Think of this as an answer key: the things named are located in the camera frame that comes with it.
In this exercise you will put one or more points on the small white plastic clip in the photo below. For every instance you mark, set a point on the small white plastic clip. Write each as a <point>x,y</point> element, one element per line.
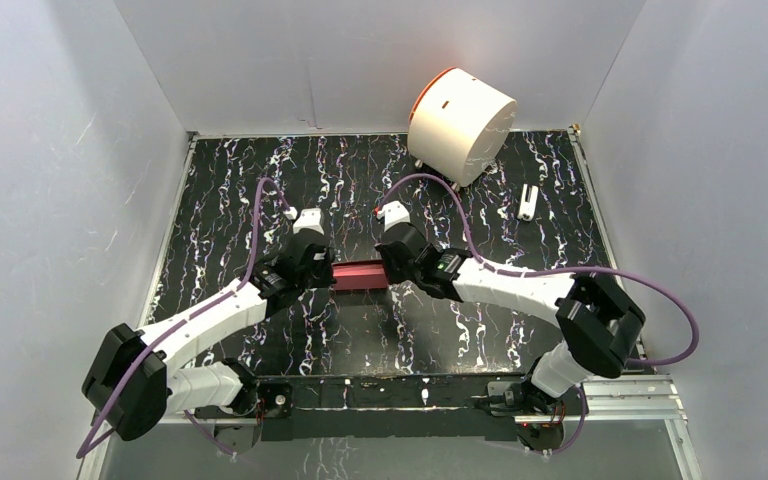
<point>528,202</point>

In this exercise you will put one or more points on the pink paper box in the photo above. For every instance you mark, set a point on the pink paper box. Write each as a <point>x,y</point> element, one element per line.
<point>360,275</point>

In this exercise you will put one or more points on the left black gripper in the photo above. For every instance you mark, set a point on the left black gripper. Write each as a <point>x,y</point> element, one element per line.
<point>321,270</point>

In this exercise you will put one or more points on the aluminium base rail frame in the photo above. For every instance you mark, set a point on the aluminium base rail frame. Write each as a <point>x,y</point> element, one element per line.
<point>417,427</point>

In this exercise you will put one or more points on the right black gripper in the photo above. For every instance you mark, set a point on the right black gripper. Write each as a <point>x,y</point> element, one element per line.
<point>391,277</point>

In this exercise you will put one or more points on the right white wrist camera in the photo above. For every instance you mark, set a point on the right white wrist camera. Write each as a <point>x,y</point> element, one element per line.
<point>392,214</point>

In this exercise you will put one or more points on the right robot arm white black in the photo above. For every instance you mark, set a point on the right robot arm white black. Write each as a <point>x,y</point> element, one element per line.
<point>598,321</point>

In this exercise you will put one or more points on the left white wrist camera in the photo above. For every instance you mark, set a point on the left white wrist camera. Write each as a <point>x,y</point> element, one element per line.
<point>306,219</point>

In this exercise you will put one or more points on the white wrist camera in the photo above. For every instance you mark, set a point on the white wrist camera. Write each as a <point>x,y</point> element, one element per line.
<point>306,219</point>
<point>392,214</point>

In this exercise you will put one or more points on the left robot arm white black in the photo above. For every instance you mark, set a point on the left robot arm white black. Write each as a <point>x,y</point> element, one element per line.
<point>140,376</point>

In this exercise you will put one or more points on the white cylindrical container orange rim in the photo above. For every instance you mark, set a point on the white cylindrical container orange rim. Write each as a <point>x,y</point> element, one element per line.
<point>458,124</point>

